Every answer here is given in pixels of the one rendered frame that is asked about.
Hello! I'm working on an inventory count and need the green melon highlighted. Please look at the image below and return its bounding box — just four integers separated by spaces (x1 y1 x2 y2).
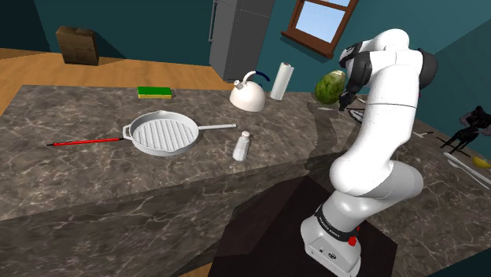
315 69 348 105

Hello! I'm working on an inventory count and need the white paper towel roll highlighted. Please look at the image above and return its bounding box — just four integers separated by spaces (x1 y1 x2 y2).
269 61 296 102

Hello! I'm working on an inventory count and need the brown framed window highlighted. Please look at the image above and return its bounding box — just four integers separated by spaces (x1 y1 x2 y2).
280 0 360 60

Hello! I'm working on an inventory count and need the white kettle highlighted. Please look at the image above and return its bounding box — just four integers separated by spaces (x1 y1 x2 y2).
229 70 271 113

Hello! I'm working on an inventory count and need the white salt shaker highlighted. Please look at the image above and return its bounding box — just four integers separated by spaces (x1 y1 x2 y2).
232 131 251 162

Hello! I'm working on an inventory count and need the grey refrigerator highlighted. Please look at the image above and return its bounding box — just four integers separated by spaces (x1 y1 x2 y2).
208 0 276 83

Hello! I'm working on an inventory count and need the white spoon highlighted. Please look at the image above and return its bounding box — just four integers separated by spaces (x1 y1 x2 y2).
447 160 491 191

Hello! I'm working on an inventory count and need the white knife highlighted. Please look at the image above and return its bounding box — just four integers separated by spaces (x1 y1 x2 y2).
443 152 491 182

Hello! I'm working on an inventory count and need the yellow bowl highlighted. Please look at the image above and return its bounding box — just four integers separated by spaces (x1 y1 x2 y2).
471 155 491 170

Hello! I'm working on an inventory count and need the dark robot stand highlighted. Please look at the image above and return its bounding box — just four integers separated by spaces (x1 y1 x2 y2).
207 175 399 277

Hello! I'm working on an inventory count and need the white grill pan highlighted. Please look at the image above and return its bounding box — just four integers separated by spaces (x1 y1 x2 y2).
122 109 238 157

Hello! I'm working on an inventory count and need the green and yellow sponge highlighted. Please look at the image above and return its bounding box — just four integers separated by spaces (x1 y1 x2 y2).
137 86 173 100

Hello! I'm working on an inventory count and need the red pen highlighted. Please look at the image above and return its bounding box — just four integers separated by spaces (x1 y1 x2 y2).
46 137 124 147

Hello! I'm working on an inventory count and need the brown wooden box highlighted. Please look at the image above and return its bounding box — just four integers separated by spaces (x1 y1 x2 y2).
55 25 100 67

